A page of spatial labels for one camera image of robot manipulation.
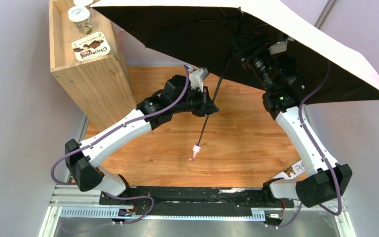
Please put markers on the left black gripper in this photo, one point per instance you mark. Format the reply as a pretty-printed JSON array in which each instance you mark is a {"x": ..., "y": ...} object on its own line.
[{"x": 204, "y": 102}]

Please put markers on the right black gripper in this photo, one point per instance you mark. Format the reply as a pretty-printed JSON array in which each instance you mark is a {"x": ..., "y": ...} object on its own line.
[{"x": 245, "y": 51}]

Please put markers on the pink folding umbrella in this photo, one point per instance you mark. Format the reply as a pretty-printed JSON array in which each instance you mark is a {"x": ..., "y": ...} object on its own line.
[{"x": 197, "y": 32}]

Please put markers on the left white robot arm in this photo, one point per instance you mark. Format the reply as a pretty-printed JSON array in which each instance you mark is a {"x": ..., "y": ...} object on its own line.
[{"x": 180, "y": 95}]

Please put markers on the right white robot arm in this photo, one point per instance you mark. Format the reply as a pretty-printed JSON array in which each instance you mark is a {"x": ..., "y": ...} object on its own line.
[{"x": 304, "y": 147}]

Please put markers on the wooden shelf box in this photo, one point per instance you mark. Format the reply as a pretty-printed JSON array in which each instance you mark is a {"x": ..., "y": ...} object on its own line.
[{"x": 99, "y": 86}]

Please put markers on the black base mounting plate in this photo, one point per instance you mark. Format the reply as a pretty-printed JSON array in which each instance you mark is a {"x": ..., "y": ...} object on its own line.
[{"x": 196, "y": 200}]

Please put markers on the white logo label plate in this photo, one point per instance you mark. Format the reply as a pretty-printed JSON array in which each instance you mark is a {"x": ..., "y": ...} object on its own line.
[{"x": 292, "y": 172}]

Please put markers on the Chobani yogurt container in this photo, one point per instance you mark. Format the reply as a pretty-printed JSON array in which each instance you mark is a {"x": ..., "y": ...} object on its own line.
[{"x": 91, "y": 46}]

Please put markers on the paper cup with white lid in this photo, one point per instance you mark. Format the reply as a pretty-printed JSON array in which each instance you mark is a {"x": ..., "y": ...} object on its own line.
[{"x": 80, "y": 16}]

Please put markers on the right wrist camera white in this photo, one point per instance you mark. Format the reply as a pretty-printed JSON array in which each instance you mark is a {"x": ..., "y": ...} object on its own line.
[{"x": 281, "y": 45}]

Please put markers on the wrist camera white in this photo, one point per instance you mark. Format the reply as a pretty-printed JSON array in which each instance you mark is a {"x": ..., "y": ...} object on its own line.
[
  {"x": 197, "y": 78},
  {"x": 281, "y": 45}
]

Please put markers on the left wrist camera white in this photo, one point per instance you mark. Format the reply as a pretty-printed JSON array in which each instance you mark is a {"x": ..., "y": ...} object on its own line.
[{"x": 197, "y": 78}]

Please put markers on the white slotted cable duct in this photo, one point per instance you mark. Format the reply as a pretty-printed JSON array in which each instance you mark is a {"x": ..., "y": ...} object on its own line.
[{"x": 114, "y": 212}]

